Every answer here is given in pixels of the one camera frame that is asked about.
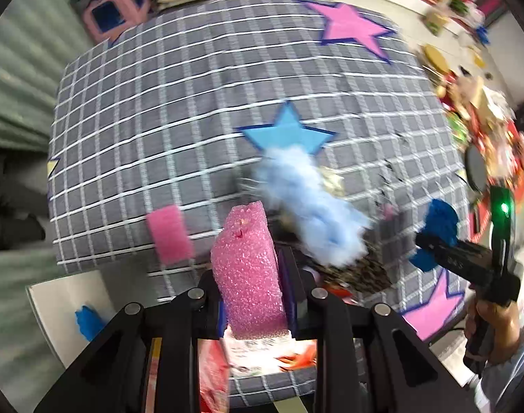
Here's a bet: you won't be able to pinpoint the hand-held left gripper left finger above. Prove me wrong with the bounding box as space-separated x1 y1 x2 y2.
34 269 228 413

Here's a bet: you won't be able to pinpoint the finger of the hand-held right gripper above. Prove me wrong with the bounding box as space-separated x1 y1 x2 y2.
416 232 466 267

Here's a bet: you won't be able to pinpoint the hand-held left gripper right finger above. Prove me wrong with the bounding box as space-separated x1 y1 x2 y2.
275 245 482 413

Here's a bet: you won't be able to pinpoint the blue sponge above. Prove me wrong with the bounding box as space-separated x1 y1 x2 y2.
408 199 459 274

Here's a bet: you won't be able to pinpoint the large pink sponge block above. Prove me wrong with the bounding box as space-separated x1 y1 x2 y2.
210 205 290 340

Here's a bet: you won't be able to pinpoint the leopard print cloth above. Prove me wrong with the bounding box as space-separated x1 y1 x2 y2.
270 211 394 295

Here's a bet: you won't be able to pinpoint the small pink sponge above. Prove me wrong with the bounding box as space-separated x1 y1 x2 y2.
147 205 194 265

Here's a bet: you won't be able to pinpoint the light blue fluffy cloth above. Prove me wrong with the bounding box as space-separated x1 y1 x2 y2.
255 146 372 267

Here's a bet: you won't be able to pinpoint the person's right forearm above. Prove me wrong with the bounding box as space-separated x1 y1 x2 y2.
477 331 524 413

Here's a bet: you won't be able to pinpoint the person's right hand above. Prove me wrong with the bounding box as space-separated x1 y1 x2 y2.
464 297 521 364

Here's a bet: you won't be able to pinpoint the black round pan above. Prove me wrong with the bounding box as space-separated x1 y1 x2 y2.
465 145 490 192

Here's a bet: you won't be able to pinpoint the blue crumpled glove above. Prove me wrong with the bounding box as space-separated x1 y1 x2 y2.
75 305 107 340

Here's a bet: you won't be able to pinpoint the pile of assorted clutter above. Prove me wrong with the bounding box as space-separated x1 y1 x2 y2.
417 0 524 242

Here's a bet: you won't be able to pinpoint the white board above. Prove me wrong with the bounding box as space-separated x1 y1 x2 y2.
27 282 116 368

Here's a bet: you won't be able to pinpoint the grey checked star blanket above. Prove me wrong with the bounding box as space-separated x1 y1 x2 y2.
47 0 471 396

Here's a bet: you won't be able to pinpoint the dark trousers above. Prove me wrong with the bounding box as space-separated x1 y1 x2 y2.
0 146 52 250

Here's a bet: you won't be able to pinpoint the green ribbed curtain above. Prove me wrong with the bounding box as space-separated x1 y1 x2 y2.
0 0 95 151

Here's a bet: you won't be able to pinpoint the pink cube stool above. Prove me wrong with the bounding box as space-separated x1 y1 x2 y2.
79 0 153 44

